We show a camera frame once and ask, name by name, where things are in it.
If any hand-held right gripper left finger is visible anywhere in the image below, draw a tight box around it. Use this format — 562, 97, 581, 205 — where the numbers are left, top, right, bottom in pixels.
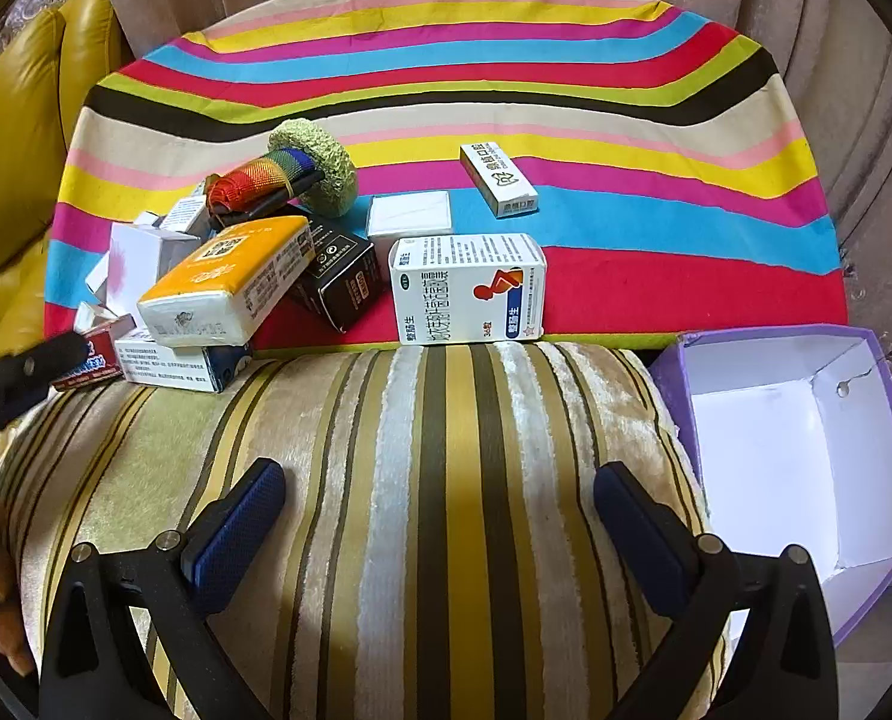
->
37, 457, 289, 720

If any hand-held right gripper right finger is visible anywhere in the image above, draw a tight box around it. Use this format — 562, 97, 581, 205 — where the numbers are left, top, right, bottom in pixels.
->
591, 463, 844, 720

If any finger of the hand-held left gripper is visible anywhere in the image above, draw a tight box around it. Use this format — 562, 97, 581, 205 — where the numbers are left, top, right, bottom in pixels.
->
0, 334, 91, 451

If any red white small box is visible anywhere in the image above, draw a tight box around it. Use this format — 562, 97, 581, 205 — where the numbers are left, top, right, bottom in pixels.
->
50, 317, 133, 392

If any purple cardboard box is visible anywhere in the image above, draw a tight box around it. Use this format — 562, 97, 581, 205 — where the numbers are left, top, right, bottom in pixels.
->
650, 324, 892, 650

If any teal and white box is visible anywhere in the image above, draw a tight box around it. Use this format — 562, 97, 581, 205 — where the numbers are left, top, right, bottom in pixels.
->
114, 328, 253, 395

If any white box pink print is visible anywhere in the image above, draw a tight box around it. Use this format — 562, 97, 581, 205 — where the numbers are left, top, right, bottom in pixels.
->
107, 221, 201, 316

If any orange tissue pack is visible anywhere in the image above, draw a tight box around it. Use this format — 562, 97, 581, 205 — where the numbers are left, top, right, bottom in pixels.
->
137, 215, 313, 348

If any black carton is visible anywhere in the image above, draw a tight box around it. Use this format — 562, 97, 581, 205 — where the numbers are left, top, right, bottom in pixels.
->
284, 216, 385, 335

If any white medicine box red figure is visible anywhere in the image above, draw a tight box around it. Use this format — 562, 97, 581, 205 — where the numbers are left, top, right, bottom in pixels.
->
388, 232, 549, 347

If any small white box green print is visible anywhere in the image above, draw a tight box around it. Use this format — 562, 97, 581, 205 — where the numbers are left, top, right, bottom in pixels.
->
458, 141, 543, 220

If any person's left hand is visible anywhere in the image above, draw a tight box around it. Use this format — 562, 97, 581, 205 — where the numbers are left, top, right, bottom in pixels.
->
0, 493, 38, 680

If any yellow leather sofa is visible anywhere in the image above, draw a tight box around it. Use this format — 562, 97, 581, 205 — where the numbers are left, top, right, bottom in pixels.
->
0, 0, 136, 406

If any multicolour striped tablecloth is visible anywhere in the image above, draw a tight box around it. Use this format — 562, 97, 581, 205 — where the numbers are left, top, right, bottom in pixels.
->
44, 0, 852, 361

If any rainbow scrubber green sponge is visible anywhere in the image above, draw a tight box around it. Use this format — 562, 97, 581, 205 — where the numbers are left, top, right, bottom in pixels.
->
268, 118, 358, 218

